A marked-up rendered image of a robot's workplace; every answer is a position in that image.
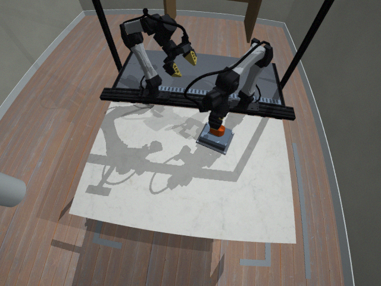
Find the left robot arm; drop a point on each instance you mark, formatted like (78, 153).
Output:
(228, 82)

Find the orange peg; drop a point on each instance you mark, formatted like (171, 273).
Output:
(219, 132)

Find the black metal crossbar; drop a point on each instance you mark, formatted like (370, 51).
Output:
(107, 95)

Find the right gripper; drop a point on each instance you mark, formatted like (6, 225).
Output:
(170, 66)

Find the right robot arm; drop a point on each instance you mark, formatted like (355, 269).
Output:
(134, 41)

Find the black vertical post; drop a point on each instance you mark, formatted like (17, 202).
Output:
(305, 43)

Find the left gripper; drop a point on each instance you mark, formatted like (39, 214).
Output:
(219, 112)

